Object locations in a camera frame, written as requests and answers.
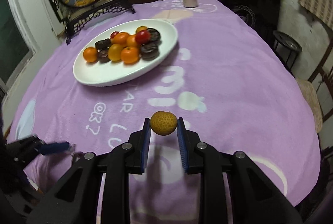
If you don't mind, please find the yellow-orange tomato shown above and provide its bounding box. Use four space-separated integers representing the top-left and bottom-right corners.
108 44 123 62

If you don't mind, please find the wooden chair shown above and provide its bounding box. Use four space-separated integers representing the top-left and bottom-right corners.
296 39 333 134

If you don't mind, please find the purple tablecloth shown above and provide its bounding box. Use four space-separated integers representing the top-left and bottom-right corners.
9 0 320 223

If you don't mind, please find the red cherry tomato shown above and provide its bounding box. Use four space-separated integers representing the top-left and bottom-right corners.
135 30 151 45
110 31 119 39

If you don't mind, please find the dark water chestnut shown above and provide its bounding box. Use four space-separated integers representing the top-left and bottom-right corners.
95 38 112 51
140 42 159 61
147 28 161 42

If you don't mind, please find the white oval plate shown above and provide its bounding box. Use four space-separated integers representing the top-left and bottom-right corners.
73 19 178 86

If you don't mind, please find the orange mandarin with stem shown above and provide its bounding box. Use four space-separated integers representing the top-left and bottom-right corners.
111 32 130 46

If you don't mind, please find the orange kumquat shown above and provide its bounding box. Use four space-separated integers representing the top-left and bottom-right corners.
83 47 98 63
126 35 138 47

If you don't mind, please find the small yellow-orange fruit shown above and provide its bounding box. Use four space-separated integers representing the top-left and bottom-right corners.
135 26 147 33

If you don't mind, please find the dark cherry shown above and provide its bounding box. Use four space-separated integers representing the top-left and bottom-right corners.
98 49 110 63

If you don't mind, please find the window frame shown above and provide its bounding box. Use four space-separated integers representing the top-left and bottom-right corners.
1 0 34 94

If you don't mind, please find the tan longan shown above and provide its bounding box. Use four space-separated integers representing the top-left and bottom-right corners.
150 111 177 136

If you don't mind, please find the black round stool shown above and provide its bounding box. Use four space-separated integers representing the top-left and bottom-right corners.
273 31 302 73

